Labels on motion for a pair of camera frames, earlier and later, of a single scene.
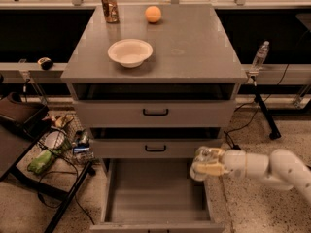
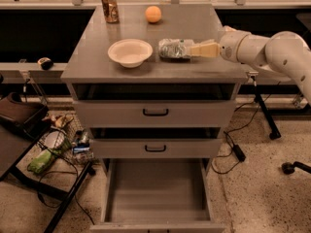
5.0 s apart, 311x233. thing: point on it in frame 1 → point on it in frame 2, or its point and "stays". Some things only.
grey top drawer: [111, 105] stays
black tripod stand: [275, 133] stays
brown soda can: [110, 7] stays
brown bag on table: [31, 117] stays
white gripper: [235, 163] → [230, 47]
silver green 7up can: [206, 154] → [176, 49]
